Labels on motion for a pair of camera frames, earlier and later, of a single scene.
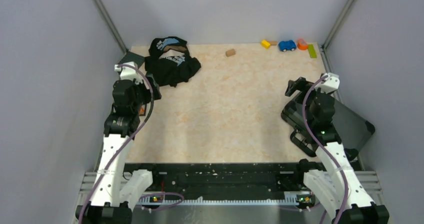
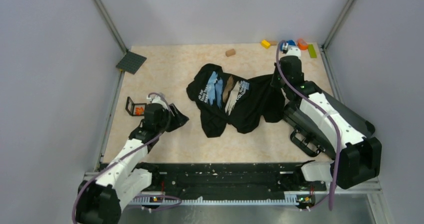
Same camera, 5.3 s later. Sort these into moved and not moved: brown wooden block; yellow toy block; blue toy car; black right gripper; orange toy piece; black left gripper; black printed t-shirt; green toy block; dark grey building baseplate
Moved: black left gripper; black printed t-shirt; black right gripper
Not moved: green toy block; brown wooden block; dark grey building baseplate; yellow toy block; blue toy car; orange toy piece
